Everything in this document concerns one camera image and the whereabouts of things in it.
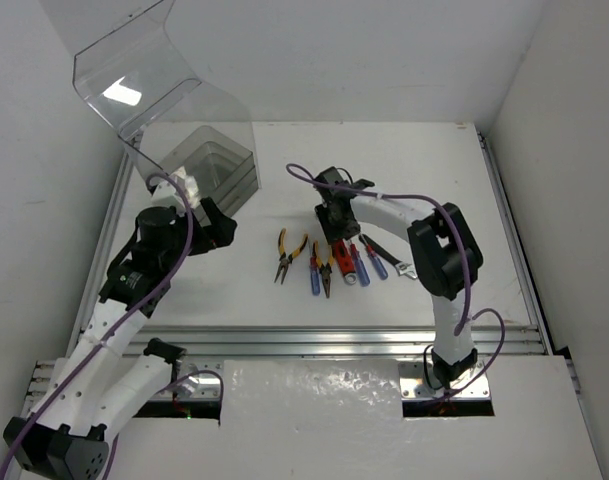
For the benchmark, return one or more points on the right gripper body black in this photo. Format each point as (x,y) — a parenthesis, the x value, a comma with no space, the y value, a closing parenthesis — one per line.
(336,228)

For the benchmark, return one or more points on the red handled adjustable wrench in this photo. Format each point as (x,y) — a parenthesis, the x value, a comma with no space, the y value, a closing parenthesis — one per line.
(344,262)

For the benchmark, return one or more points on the red blue screwdriver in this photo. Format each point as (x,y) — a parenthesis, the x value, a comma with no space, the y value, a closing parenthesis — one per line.
(375,259)
(360,268)
(313,271)

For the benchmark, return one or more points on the black handled adjustable wrench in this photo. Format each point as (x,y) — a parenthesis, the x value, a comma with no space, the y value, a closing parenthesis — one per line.
(402,268)

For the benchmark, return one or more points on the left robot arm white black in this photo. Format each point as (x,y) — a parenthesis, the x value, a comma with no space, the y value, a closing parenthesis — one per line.
(72,432)

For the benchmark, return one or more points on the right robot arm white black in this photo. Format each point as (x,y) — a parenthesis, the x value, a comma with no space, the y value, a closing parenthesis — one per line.
(446,257)

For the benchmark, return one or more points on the yellow black long-nose pliers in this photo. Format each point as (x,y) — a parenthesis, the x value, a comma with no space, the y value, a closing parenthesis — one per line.
(324,266)

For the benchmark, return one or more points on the clear stacked plastic container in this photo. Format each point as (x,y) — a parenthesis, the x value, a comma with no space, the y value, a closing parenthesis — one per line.
(201,136)

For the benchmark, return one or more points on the yellow black needle-nose pliers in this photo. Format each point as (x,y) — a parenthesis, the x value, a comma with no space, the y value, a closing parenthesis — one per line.
(286,258)

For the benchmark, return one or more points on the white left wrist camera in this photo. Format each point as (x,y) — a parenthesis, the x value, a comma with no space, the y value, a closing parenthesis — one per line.
(185,189)

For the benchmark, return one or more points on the aluminium frame rail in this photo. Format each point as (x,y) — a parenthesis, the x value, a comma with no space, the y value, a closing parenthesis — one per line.
(310,384)

